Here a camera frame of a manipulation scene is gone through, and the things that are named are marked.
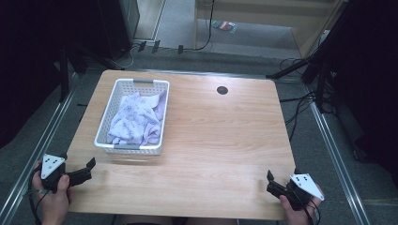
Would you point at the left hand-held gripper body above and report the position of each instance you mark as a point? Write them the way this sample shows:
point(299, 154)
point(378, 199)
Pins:
point(51, 165)

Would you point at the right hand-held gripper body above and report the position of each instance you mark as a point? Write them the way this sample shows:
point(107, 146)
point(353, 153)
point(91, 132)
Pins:
point(305, 184)

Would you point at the white plastic basket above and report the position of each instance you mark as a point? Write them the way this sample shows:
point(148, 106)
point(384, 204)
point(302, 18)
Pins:
point(106, 125)

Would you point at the lilac patterned cloth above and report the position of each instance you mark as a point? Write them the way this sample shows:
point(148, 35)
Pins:
point(134, 123)

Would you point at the person's right hand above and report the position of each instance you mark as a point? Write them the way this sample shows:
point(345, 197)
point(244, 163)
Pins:
point(297, 217)

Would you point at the person's left hand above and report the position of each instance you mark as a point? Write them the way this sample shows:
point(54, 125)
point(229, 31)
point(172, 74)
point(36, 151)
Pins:
point(54, 204)

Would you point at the black round table grommet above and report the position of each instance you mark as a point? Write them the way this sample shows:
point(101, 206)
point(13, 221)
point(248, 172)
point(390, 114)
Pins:
point(222, 90)

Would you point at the dark curtain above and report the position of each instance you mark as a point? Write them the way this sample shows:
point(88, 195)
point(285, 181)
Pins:
point(369, 78)
point(28, 62)

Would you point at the black metal stand with legs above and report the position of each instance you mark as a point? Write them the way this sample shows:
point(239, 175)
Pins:
point(316, 62)

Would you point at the black power plug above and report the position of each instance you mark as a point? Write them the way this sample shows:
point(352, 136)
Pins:
point(156, 46)
point(180, 49)
point(142, 46)

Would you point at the black cabinet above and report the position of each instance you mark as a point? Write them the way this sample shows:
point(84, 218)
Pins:
point(117, 28)

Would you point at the colourful packet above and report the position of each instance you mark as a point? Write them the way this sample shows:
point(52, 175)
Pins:
point(224, 26)

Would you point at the light wooden shelf unit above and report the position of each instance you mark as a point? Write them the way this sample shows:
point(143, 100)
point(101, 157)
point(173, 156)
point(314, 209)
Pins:
point(266, 12)

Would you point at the metal floor rail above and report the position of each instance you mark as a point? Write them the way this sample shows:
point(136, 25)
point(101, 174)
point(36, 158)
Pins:
point(338, 162)
point(34, 150)

